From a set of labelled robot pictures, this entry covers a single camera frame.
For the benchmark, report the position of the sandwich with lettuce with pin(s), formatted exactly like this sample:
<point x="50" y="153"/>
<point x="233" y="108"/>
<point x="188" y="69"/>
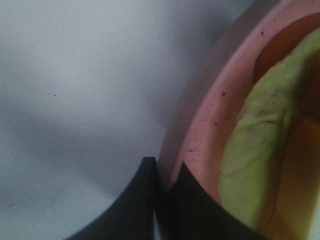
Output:
<point x="252" y="159"/>

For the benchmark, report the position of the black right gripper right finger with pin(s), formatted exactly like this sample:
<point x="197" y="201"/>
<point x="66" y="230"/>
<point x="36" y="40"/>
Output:
<point x="187" y="212"/>

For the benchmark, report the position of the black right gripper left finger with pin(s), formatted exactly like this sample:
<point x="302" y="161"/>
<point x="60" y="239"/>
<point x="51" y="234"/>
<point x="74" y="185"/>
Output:
<point x="131" y="216"/>

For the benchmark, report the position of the pink round plate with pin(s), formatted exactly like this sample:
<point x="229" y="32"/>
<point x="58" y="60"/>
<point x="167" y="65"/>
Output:
<point x="208" y="108"/>

